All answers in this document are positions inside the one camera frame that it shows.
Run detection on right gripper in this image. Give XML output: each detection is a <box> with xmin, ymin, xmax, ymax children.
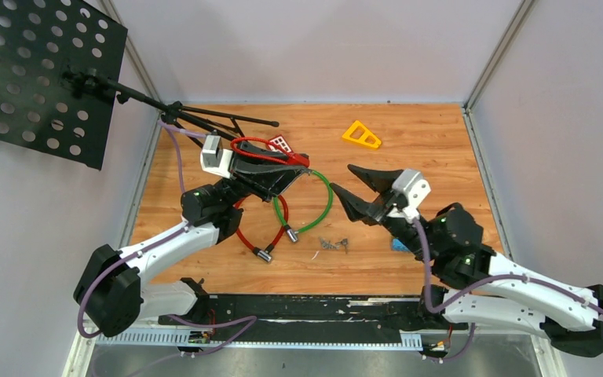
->
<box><xmin>327</xmin><ymin>166</ymin><xmax>437</xmax><ymax>264</ymax></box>

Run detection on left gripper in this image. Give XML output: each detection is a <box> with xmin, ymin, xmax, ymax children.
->
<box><xmin>216</xmin><ymin>141</ymin><xmax>309</xmax><ymax>210</ymax></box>

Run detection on thin red wire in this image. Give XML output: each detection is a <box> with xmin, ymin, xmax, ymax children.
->
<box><xmin>229</xmin><ymin>137</ymin><xmax>312</xmax><ymax>169</ymax></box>

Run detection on silver keys of green lock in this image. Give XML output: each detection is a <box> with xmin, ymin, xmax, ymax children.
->
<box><xmin>334</xmin><ymin>238</ymin><xmax>349</xmax><ymax>254</ymax></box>

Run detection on green cable lock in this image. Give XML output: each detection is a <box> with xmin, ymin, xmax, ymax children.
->
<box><xmin>272</xmin><ymin>170</ymin><xmax>334</xmax><ymax>243</ymax></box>

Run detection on red cable lock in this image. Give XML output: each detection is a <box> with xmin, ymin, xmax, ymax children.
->
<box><xmin>236</xmin><ymin>196</ymin><xmax>290</xmax><ymax>263</ymax></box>

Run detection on silver keys of red lock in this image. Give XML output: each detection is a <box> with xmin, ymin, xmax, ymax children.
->
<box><xmin>319</xmin><ymin>237</ymin><xmax>335</xmax><ymax>250</ymax></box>

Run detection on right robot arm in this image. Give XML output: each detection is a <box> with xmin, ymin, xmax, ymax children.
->
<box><xmin>331</xmin><ymin>165</ymin><xmax>603</xmax><ymax>357</ymax></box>

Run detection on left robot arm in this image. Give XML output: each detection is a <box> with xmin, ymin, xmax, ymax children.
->
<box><xmin>73</xmin><ymin>151</ymin><xmax>309</xmax><ymax>339</ymax></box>

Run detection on red window toy brick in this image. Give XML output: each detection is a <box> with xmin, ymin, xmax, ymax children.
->
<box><xmin>269</xmin><ymin>135</ymin><xmax>293</xmax><ymax>152</ymax></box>

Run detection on blue green white brick stack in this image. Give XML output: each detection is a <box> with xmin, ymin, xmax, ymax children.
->
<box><xmin>390</xmin><ymin>239</ymin><xmax>409</xmax><ymax>252</ymax></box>

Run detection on yellow triangular toy piece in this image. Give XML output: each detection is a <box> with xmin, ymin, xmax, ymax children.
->
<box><xmin>341</xmin><ymin>120</ymin><xmax>382</xmax><ymax>150</ymax></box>

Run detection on black perforated music stand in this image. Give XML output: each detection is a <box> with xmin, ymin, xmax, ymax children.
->
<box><xmin>0</xmin><ymin>0</ymin><xmax>280</xmax><ymax>189</ymax></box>

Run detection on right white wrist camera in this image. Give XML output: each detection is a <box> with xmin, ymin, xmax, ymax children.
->
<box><xmin>386</xmin><ymin>169</ymin><xmax>431</xmax><ymax>224</ymax></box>

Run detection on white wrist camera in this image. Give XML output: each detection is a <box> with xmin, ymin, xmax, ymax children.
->
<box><xmin>386</xmin><ymin>169</ymin><xmax>431</xmax><ymax>224</ymax></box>
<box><xmin>200</xmin><ymin>134</ymin><xmax>233</xmax><ymax>178</ymax></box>

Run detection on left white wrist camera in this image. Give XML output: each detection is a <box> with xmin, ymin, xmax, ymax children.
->
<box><xmin>200</xmin><ymin>134</ymin><xmax>233</xmax><ymax>178</ymax></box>

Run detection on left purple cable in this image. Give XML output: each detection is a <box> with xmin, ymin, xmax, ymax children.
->
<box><xmin>76</xmin><ymin>120</ymin><xmax>258</xmax><ymax>360</ymax></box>

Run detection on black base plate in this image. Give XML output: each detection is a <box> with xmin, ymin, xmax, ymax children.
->
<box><xmin>182</xmin><ymin>295</ymin><xmax>468</xmax><ymax>344</ymax></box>

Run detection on grey slotted cable duct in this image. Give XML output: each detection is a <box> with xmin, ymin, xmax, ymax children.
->
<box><xmin>96</xmin><ymin>328</ymin><xmax>424</xmax><ymax>351</ymax></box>

